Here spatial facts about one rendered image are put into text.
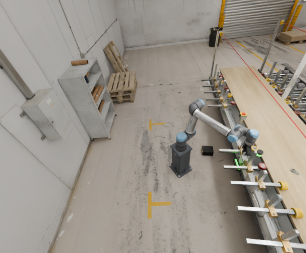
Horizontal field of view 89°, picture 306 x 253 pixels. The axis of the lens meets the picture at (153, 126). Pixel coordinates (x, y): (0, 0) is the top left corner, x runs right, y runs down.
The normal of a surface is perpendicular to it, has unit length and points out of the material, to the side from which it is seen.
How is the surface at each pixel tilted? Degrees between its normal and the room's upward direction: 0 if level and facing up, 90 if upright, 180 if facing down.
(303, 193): 0
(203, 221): 0
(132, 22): 90
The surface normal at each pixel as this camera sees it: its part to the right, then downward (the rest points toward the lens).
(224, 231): -0.11, -0.72
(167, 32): 0.00, 0.69
